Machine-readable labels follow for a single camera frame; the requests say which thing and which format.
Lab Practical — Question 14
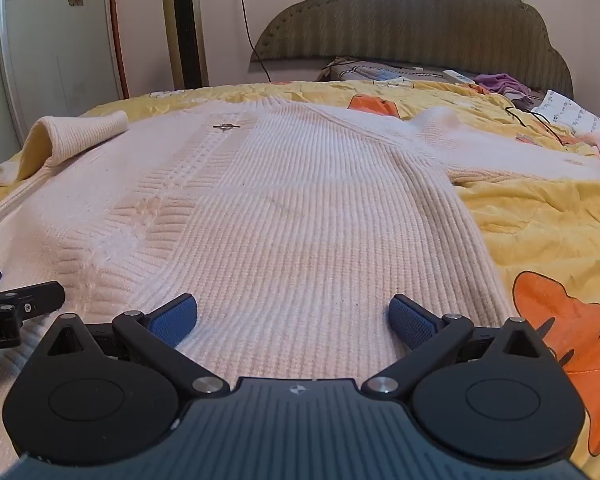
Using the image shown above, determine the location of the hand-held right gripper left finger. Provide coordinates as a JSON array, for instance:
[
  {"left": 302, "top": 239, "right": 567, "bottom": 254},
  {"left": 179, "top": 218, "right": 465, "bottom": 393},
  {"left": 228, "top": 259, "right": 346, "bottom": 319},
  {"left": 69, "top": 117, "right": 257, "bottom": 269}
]
[{"left": 42, "top": 294, "right": 231, "bottom": 401}]

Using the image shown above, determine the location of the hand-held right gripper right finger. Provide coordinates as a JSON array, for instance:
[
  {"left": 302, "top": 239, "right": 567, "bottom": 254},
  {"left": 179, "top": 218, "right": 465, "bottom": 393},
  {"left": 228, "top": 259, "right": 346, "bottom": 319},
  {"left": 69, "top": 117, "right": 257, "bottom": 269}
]
[{"left": 361, "top": 294, "right": 557, "bottom": 401}]

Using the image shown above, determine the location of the white knit sweater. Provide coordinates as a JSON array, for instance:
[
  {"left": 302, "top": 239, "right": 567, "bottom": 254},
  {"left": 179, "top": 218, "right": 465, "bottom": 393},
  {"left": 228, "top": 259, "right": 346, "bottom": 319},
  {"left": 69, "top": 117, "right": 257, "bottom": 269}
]
[{"left": 0, "top": 97, "right": 600, "bottom": 461}]

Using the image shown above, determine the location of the yellow printed blanket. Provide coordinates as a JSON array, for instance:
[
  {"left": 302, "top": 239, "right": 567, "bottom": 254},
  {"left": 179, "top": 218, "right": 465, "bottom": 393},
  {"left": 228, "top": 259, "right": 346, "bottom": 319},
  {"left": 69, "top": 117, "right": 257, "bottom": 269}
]
[{"left": 0, "top": 80, "right": 600, "bottom": 480}]

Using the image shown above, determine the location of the white flowered wardrobe door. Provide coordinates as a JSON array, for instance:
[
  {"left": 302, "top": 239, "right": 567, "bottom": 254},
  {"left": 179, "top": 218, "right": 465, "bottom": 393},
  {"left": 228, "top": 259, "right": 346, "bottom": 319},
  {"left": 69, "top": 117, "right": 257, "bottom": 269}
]
[{"left": 0, "top": 0, "right": 123, "bottom": 147}]

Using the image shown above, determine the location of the grey cloth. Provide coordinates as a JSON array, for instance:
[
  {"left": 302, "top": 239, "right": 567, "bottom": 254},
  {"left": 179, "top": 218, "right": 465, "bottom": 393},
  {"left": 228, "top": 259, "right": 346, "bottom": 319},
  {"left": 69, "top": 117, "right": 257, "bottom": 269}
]
[{"left": 510, "top": 86, "right": 537, "bottom": 111}]

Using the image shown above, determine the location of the white remote control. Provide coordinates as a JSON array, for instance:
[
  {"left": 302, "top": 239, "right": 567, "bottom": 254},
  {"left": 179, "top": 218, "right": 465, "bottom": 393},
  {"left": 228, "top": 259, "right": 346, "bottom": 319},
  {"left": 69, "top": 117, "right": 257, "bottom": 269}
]
[{"left": 442, "top": 69, "right": 477, "bottom": 86}]

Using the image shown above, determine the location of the grey pillow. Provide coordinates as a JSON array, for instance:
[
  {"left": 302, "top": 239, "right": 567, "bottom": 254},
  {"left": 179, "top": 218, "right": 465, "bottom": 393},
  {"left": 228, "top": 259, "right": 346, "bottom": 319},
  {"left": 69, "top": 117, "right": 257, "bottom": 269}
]
[{"left": 317, "top": 57, "right": 476, "bottom": 86}]

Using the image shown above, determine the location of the purple cloth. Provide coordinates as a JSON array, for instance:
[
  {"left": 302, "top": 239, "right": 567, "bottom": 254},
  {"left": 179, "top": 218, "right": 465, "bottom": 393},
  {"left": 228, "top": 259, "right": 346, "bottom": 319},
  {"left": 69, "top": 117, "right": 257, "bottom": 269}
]
[{"left": 475, "top": 73, "right": 531, "bottom": 98}]

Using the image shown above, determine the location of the gold tower fan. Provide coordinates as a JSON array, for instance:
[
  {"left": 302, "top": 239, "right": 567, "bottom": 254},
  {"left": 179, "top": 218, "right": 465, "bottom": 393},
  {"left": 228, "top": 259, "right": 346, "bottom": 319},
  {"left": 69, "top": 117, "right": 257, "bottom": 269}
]
[{"left": 160, "top": 0, "right": 210, "bottom": 90}]

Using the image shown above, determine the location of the green padded headboard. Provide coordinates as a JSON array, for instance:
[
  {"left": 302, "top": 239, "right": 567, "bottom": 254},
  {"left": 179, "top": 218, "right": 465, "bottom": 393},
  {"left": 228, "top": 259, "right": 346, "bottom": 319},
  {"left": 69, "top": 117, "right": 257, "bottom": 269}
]
[{"left": 250, "top": 0, "right": 575, "bottom": 98}]

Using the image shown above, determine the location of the thin black cable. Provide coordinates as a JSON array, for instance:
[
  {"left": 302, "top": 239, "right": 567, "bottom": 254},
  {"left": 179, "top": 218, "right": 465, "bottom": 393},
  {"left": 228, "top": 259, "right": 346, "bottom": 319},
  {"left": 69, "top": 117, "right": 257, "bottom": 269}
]
[{"left": 505, "top": 106, "right": 581, "bottom": 148}]

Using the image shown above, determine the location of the orange wooden door frame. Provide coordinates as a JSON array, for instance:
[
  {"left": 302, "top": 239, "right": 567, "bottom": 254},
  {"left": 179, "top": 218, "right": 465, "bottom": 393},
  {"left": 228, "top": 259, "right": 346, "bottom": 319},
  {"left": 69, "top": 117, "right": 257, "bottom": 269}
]
[{"left": 106, "top": 0, "right": 131, "bottom": 101}]

